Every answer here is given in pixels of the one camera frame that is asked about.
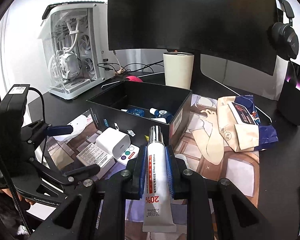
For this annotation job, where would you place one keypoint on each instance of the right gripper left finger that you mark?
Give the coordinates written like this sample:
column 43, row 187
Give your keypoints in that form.
column 136, row 183

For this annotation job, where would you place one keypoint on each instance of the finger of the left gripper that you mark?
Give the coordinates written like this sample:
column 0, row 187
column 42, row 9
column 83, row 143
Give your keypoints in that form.
column 72, row 177
column 39, row 130

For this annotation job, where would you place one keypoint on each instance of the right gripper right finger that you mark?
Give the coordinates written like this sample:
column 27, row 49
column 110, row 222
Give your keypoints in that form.
column 175, row 167

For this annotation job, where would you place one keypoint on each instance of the white remote colourful buttons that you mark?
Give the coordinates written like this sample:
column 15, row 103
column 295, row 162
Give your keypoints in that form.
column 130, row 153

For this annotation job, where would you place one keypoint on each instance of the white medicine carton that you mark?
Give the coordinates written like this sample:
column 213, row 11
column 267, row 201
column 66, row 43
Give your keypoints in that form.
column 92, row 154

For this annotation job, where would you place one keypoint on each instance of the white USB wall charger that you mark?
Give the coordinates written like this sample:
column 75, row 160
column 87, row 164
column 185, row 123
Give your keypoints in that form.
column 113, row 142

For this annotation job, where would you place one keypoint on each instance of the white cream tube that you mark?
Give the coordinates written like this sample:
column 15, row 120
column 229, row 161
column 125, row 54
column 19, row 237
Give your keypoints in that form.
column 157, row 213

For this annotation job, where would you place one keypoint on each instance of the small white cap bottle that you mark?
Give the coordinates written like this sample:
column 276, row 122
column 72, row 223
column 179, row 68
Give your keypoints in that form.
column 154, row 112

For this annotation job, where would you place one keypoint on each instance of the person left hand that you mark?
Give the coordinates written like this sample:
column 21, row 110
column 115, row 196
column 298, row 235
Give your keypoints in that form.
column 7, row 192

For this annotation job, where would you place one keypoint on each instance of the anime printed desk mat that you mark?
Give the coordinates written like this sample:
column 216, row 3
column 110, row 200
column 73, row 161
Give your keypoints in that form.
column 240, row 168

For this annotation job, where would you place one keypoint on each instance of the black storage box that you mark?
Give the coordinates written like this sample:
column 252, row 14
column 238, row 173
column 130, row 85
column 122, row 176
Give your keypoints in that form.
column 134, row 107

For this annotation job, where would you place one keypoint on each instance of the red black computer mouse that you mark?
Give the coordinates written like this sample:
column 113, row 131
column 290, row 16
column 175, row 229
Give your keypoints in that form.
column 133, row 79

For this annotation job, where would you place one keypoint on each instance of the beige blue snack bag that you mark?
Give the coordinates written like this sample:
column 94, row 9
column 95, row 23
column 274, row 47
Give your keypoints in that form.
column 239, row 125

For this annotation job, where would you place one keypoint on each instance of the white PC case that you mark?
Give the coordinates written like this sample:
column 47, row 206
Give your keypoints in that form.
column 75, row 44

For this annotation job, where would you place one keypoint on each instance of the cream tumbler cup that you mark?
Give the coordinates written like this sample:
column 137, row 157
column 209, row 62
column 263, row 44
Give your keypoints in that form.
column 178, row 68

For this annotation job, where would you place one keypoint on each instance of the black curved monitor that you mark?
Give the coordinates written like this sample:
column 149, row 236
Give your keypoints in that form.
column 235, row 30

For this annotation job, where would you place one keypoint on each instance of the black headphones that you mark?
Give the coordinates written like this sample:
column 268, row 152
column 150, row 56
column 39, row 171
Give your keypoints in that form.
column 285, row 39

